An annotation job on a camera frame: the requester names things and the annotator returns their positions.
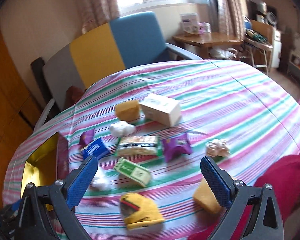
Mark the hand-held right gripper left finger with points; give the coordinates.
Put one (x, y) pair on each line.
(82, 180)

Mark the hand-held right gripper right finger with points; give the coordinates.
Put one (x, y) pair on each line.
(215, 180)

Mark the dark red gift box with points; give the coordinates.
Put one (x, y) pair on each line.
(39, 160)

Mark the large purple snack packet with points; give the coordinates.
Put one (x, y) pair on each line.
(176, 147)

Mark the green-edged cracker packet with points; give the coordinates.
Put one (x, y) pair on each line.
(137, 146)

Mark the yellow sponge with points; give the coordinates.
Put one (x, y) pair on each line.
(127, 111)
(205, 197)

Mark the beige crumpled paper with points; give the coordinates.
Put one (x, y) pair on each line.
(217, 147)

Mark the blue tissue packet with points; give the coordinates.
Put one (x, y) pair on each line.
(96, 147)

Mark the small purple snack packet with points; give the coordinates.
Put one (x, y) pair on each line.
(86, 137)

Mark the green small box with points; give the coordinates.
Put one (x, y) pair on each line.
(132, 171)

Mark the white crumpled plastic bag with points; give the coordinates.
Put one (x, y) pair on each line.
(121, 128)

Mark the yellow striped sock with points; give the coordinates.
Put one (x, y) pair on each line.
(145, 210)

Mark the red blanket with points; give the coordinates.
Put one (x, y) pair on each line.
(290, 175)

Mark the dark red cushion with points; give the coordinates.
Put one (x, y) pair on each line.
(73, 96)

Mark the striped bed sheet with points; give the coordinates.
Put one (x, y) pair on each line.
(215, 92)

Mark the cream cardboard box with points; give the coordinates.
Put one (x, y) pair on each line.
(160, 110)

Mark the grey panel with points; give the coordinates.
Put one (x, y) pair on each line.
(59, 75)

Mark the wooden wardrobe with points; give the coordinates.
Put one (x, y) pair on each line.
(4, 92)

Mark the yellow panel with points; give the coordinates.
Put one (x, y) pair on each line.
(94, 52)

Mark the dark low cabinet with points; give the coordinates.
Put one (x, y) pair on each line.
(299, 67)

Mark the wooden desk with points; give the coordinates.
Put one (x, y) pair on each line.
(207, 38)

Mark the white small cabinet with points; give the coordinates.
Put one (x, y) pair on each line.
(276, 47)

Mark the wooden shelf unit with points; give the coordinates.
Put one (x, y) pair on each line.
(260, 37)

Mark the pink small container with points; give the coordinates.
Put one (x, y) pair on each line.
(204, 28)

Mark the blue armchair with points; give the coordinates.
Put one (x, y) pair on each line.
(137, 37)

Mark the white printed carton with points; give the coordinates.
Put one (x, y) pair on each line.
(188, 23)

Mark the checked curtain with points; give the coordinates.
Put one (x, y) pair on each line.
(227, 10)
(97, 5)

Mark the cluster of small appliances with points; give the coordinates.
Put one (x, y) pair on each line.
(265, 15)

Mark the white bed rail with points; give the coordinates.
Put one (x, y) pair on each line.
(43, 116)

